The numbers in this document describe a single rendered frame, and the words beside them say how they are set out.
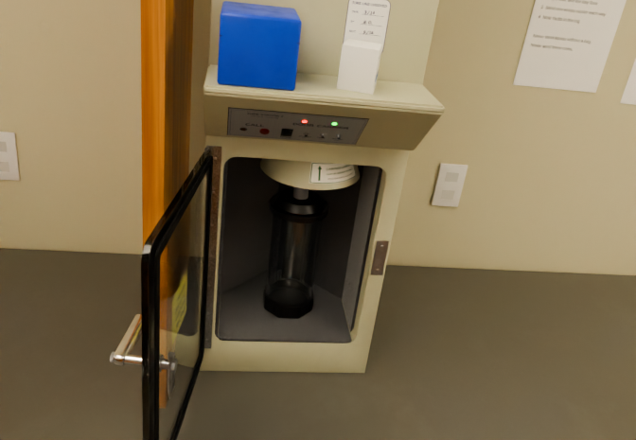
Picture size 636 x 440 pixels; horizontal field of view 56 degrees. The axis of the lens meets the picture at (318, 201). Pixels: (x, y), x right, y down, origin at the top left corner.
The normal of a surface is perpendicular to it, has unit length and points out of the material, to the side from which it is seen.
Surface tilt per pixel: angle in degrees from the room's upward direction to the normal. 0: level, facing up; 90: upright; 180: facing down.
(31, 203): 90
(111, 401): 0
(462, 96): 90
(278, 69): 90
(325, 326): 0
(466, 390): 0
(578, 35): 90
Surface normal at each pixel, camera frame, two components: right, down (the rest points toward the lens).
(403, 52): 0.11, 0.44
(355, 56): -0.17, 0.41
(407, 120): 0.00, 0.95
